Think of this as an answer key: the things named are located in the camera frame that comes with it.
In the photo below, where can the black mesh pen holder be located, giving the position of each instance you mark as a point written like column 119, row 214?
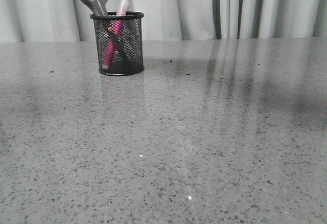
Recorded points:
column 119, row 43

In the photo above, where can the pink highlighter pen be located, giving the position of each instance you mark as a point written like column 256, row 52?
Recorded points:
column 114, row 32

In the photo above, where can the grey curtain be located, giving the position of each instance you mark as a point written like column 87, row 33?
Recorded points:
column 68, row 20

